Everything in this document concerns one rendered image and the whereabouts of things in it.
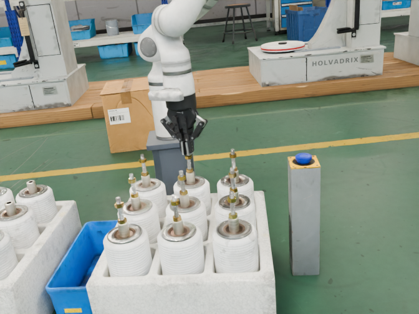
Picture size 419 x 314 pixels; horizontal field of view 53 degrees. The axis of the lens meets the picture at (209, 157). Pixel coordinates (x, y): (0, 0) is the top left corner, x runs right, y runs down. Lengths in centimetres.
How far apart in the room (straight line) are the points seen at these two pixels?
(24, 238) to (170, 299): 42
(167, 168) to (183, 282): 51
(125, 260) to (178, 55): 47
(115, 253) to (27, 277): 24
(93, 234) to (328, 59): 205
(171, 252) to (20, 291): 36
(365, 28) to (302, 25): 225
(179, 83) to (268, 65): 185
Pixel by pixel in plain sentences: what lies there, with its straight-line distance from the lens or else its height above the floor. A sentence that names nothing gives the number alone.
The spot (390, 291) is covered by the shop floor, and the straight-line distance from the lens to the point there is 117.
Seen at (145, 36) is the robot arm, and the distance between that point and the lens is 123.
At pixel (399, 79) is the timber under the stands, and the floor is 6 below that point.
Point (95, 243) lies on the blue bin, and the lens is 133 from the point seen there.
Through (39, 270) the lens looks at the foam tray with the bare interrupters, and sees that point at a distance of 112.
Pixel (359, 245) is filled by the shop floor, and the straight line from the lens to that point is 131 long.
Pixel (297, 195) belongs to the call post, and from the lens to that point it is 105.
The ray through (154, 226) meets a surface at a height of 21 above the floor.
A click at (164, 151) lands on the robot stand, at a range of 130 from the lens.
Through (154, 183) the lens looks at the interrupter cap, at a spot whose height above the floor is 25.
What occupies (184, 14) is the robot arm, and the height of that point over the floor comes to 68.
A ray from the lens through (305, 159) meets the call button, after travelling 103.
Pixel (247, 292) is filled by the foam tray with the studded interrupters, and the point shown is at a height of 15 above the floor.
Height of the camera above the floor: 73
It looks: 22 degrees down
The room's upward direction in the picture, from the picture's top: 5 degrees counter-clockwise
